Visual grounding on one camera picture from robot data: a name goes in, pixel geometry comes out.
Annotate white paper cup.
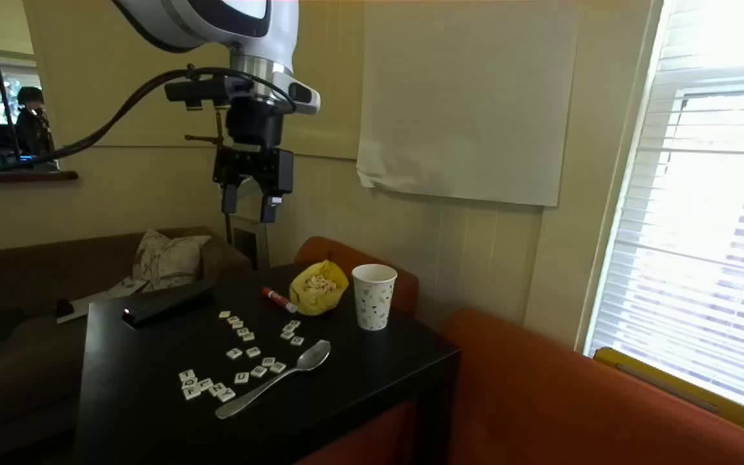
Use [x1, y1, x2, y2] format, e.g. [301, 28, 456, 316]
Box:
[350, 264, 398, 330]

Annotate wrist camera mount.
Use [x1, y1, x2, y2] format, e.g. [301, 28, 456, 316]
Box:
[166, 73, 322, 114]

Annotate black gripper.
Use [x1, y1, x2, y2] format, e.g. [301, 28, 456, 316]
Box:
[211, 98, 292, 226]

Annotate orange sofa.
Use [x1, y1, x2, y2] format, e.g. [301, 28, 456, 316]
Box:
[292, 235, 744, 465]

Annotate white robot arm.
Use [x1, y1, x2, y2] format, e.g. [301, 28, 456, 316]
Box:
[113, 0, 319, 222]

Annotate red marker pen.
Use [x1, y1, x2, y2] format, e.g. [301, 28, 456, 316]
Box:
[261, 288, 300, 312]

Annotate silver metal spoon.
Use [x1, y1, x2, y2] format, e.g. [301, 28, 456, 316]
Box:
[214, 339, 331, 422]

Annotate beige cushion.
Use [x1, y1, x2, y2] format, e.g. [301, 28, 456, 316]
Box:
[128, 229, 210, 293]

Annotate black side table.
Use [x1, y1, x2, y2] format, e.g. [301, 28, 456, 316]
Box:
[74, 267, 459, 465]

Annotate black remote control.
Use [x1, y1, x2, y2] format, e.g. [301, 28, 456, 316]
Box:
[122, 288, 211, 328]

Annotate white window blinds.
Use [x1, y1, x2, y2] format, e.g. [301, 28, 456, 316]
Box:
[584, 0, 744, 406]

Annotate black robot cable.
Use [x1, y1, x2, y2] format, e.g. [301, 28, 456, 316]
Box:
[47, 64, 245, 164]

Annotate brown couch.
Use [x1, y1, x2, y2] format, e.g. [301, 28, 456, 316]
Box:
[0, 226, 259, 465]

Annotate white hanging paper sheet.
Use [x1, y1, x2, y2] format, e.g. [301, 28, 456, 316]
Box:
[356, 0, 582, 206]

